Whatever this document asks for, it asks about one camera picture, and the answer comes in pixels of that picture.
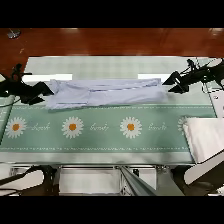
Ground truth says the silver frame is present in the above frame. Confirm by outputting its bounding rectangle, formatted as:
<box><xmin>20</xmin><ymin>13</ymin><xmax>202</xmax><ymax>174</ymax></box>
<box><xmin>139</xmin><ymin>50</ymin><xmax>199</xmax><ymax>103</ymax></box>
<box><xmin>0</xmin><ymin>161</ymin><xmax>188</xmax><ymax>197</ymax></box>

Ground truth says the light blue shirt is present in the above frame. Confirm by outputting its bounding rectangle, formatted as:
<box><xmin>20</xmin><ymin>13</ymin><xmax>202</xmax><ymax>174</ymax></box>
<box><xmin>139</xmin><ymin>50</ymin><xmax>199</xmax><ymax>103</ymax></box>
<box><xmin>44</xmin><ymin>77</ymin><xmax>168</xmax><ymax>111</ymax></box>

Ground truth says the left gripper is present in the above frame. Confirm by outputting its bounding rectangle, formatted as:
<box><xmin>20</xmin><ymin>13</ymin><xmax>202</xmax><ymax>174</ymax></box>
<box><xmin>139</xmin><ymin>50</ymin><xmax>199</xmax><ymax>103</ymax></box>
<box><xmin>17</xmin><ymin>81</ymin><xmax>55</xmax><ymax>106</ymax></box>

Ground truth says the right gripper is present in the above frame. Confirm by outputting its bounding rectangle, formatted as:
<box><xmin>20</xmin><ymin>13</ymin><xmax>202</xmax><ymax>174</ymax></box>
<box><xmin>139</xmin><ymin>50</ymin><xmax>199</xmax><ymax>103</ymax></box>
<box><xmin>162</xmin><ymin>68</ymin><xmax>206</xmax><ymax>94</ymax></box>

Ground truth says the white garment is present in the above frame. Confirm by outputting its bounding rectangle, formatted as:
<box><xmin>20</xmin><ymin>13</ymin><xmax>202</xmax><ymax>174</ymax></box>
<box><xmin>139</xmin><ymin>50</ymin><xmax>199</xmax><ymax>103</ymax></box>
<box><xmin>182</xmin><ymin>116</ymin><xmax>224</xmax><ymax>165</ymax></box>

